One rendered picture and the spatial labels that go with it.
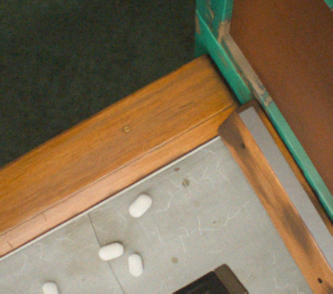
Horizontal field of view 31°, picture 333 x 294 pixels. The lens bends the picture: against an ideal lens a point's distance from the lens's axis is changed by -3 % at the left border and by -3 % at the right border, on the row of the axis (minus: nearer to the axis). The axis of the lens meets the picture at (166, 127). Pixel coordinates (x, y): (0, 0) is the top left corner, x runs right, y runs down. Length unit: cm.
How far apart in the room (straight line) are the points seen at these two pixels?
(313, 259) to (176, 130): 28
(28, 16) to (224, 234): 115
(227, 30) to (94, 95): 96
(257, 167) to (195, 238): 15
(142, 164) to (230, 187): 13
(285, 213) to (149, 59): 103
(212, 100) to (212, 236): 20
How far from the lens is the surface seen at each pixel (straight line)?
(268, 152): 81
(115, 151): 91
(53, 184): 92
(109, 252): 90
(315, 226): 81
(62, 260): 93
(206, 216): 92
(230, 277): 57
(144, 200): 90
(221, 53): 89
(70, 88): 177
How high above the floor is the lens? 165
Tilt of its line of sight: 75 degrees down
